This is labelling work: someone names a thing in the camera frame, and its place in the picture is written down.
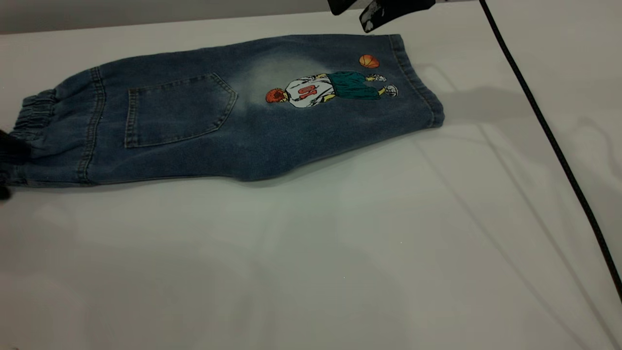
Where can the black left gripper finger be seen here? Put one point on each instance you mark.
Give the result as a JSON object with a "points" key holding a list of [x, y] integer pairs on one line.
{"points": [[12, 148], [4, 193]]}

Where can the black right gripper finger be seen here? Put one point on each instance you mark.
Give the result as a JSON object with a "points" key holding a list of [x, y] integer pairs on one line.
{"points": [[342, 5]]}

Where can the chipped right gripper finger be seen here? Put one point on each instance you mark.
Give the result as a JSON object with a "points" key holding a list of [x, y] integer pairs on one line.
{"points": [[393, 10]]}

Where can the blue denim pants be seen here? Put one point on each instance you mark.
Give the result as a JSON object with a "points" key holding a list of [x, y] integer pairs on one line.
{"points": [[194, 131]]}

